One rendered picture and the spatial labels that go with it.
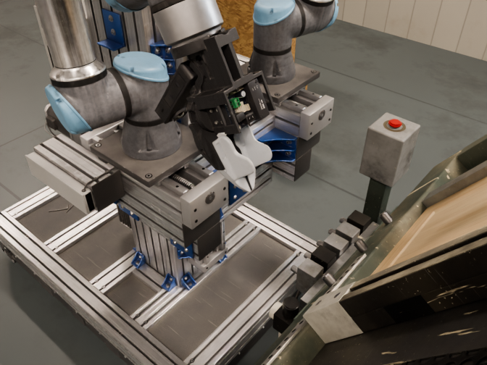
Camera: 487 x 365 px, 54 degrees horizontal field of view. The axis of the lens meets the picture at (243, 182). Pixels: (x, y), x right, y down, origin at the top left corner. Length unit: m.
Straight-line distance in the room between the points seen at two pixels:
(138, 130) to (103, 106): 0.13
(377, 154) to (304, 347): 0.76
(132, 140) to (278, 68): 0.52
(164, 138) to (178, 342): 0.88
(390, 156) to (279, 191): 1.23
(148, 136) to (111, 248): 1.05
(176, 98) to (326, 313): 0.51
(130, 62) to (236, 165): 0.55
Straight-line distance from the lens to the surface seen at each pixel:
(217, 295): 1.92
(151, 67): 1.09
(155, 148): 1.17
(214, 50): 0.56
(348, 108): 3.45
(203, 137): 0.61
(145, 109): 1.12
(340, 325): 0.94
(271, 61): 1.46
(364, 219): 1.44
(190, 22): 0.57
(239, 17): 3.01
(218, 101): 0.56
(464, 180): 1.25
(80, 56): 1.04
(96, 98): 1.06
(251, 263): 2.02
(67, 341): 2.17
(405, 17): 4.63
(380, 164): 1.57
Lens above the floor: 1.74
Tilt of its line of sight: 40 degrees down
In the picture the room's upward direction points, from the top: straight up
